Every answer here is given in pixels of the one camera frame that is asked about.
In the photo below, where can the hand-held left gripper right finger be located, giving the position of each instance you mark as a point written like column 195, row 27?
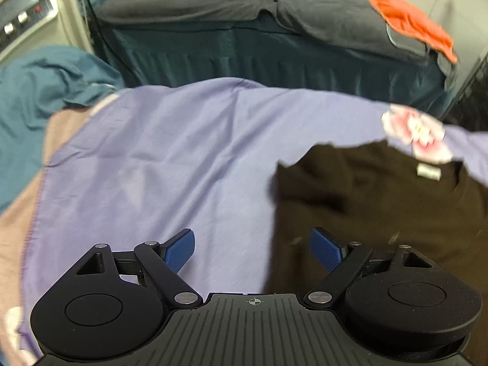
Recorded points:
column 326, row 249

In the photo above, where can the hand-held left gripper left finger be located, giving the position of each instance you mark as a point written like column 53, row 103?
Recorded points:
column 179, row 249

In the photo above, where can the dark brown shirt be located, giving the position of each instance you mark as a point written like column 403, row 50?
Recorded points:
column 373, row 206

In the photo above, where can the purple floral bedsheet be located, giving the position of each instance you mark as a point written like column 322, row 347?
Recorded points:
column 160, row 167

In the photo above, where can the teal bed skirt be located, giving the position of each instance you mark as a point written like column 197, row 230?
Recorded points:
column 274, row 61

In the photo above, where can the teal blanket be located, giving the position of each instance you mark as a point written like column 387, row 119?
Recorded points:
column 42, row 95

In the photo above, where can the orange cloth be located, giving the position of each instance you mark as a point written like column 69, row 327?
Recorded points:
column 413, row 23

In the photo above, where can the dark grey blanket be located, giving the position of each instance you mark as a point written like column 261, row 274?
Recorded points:
column 244, row 3

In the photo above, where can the white appliance with buttons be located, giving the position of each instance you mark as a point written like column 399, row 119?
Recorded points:
column 30, row 11

